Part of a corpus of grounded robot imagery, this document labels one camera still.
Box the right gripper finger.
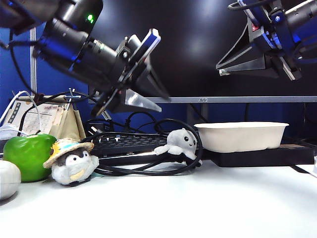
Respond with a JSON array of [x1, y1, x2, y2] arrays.
[[219, 58, 289, 79], [215, 23, 267, 70]]

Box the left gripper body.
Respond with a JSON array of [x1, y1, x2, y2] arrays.
[[90, 28, 161, 117]]

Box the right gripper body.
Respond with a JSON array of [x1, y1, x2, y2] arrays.
[[239, 0, 303, 81]]

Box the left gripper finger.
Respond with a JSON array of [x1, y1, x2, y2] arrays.
[[108, 88, 163, 114], [133, 57, 171, 103]]

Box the grey fluffy octopus plush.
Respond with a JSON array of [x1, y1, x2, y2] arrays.
[[154, 127, 203, 168]]

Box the cream paper lunch box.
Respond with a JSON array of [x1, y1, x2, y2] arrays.
[[193, 121, 290, 153]]

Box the black flat box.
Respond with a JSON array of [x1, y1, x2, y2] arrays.
[[210, 142, 315, 168]]

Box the black keyboard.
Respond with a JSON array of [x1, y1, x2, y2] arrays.
[[89, 132, 204, 167]]

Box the black power plug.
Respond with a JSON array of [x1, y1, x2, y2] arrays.
[[90, 125, 111, 136]]

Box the black computer monitor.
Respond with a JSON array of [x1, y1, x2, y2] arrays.
[[88, 0, 317, 104]]

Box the grey monitor stand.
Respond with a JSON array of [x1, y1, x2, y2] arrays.
[[187, 103, 209, 126]]

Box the beige canvas desk calendar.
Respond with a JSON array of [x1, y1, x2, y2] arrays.
[[0, 88, 87, 142]]

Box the penguin plush with straw hat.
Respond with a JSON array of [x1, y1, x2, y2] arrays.
[[43, 138, 100, 186]]

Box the green apple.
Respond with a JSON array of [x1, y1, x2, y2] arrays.
[[2, 130, 57, 183]]

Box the white plastic bag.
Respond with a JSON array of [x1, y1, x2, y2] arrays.
[[0, 125, 28, 143]]

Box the white rounded pod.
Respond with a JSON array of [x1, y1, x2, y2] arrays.
[[0, 160, 22, 201]]

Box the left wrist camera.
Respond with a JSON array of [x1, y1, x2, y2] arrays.
[[127, 34, 144, 54]]

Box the thick black cable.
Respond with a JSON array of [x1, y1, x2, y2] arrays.
[[81, 119, 203, 177]]

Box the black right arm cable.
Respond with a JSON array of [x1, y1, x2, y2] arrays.
[[227, 0, 275, 11]]

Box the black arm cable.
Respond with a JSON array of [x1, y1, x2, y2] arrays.
[[227, 0, 275, 11], [0, 27, 40, 96]]

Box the black cable with ferrite bead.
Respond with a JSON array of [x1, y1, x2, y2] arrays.
[[18, 92, 117, 137]]

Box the silver partition frame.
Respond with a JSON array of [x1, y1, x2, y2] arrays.
[[29, 24, 38, 97]]

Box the white charging cable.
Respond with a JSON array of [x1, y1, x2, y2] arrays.
[[0, 91, 42, 136]]

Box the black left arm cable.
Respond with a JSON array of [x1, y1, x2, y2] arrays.
[[0, 27, 40, 96]]

